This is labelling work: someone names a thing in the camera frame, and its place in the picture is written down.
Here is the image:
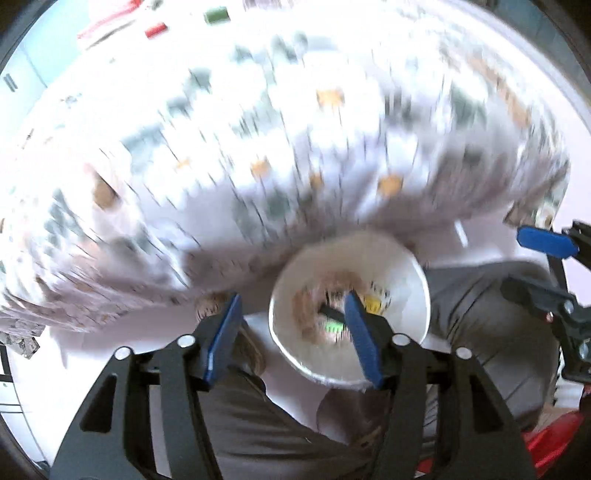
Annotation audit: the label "red folded cloth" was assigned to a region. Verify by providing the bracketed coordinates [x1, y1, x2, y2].
[78, 0, 140, 38]

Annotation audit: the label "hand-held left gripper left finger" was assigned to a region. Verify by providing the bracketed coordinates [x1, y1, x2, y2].
[50, 292, 244, 480]

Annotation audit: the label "white wardrobe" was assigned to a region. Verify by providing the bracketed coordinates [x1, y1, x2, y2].
[0, 41, 52, 109]

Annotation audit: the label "person's right forearm red sleeve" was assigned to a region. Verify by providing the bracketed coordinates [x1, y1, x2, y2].
[524, 408, 591, 480]

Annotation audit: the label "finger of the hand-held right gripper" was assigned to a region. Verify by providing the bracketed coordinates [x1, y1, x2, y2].
[501, 274, 578, 320]
[517, 220, 591, 259]

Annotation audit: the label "person's grey pants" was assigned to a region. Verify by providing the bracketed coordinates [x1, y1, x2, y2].
[198, 261, 561, 480]

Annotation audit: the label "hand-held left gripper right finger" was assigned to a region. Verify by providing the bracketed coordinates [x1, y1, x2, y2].
[342, 290, 539, 480]

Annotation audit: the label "floral bedsheet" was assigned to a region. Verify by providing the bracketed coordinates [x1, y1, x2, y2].
[0, 0, 571, 334]

